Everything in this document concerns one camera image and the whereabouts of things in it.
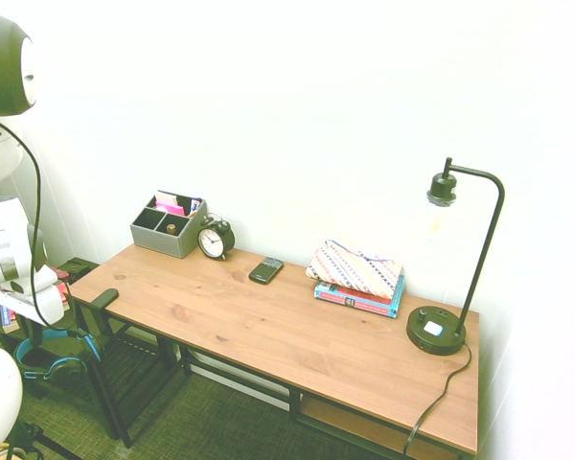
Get grey desk organizer box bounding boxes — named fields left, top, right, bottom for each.
left=129, top=189, right=209, bottom=261

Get red and blue book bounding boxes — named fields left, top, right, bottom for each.
left=0, top=281, right=74, bottom=335

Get wooden desk with black frame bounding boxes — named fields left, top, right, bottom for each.
left=62, top=241, right=481, bottom=460

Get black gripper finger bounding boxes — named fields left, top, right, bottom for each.
left=21, top=313, right=44, bottom=344

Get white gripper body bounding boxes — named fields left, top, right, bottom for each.
left=0, top=267, right=67, bottom=325

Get black alarm clock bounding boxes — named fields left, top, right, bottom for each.
left=196, top=212, right=237, bottom=263

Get black lamp power cord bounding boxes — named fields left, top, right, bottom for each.
left=402, top=341, right=473, bottom=457

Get black clamp headphone hanger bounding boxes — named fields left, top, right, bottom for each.
left=68, top=287, right=121, bottom=366

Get striped fabric pouch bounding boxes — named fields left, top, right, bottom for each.
left=304, top=239, right=405, bottom=301

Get black smartphone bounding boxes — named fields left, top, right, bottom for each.
left=247, top=256, right=286, bottom=287

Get red book under pouch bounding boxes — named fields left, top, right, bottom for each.
left=333, top=283, right=400, bottom=302

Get blue and black headphone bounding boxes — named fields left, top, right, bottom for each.
left=12, top=326, right=100, bottom=391

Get pink sticky notes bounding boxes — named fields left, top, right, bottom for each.
left=154, top=199, right=187, bottom=218

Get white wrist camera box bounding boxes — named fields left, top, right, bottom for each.
left=30, top=264, right=58, bottom=291

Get small dark box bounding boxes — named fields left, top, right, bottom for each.
left=52, top=259, right=93, bottom=285

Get dark rounded floor object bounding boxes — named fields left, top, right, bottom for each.
left=7, top=420, right=45, bottom=460

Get black desk lamp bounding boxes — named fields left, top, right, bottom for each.
left=405, top=156, right=506, bottom=357

